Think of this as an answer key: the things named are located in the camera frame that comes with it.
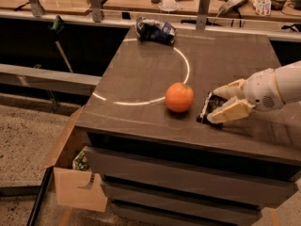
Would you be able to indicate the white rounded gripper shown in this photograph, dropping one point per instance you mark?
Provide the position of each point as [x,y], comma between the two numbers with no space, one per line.
[261,90]

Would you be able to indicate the black rxbar chocolate wrapper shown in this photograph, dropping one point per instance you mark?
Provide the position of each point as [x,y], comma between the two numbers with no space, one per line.
[211,103]

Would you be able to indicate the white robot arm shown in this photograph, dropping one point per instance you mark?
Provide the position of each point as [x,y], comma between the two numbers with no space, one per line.
[289,82]

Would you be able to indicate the orange fruit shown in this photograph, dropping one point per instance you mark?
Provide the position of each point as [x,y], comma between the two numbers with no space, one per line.
[179,97]

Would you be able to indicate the colourful small packet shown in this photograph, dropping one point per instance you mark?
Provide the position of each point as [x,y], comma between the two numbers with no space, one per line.
[262,8]

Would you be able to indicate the white power strip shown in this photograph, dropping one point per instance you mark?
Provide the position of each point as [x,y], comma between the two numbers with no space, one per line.
[230,5]

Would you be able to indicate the crumpled blue chip bag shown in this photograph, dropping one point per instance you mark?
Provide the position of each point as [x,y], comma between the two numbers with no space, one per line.
[155,30]

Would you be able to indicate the grey drawer cabinet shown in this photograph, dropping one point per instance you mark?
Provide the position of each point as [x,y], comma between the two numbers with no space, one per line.
[165,167]

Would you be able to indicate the black mesh cup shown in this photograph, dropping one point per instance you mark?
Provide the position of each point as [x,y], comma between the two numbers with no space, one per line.
[277,4]

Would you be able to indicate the white bowl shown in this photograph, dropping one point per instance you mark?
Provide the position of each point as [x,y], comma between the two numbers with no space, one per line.
[168,5]

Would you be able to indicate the green packet in box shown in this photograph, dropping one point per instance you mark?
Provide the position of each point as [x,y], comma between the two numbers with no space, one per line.
[80,162]

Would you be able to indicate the open cardboard box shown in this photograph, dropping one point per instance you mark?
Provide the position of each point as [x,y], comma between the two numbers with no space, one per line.
[74,188]

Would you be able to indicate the right metal bracket post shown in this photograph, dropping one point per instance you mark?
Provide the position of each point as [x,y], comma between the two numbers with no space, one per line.
[203,8]

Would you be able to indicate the metal bracket post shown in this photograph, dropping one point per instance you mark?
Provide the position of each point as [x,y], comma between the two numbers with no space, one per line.
[36,8]
[96,10]
[203,8]

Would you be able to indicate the middle metal bracket post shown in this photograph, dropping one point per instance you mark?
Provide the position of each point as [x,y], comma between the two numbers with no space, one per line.
[96,10]

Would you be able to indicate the grey metal rail beam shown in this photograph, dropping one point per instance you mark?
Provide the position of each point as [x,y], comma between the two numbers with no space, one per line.
[72,83]

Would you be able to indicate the green handled tool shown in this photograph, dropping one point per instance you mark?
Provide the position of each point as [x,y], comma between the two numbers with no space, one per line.
[56,29]

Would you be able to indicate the left metal bracket post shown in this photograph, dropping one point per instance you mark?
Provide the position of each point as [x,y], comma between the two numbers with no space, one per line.
[36,8]

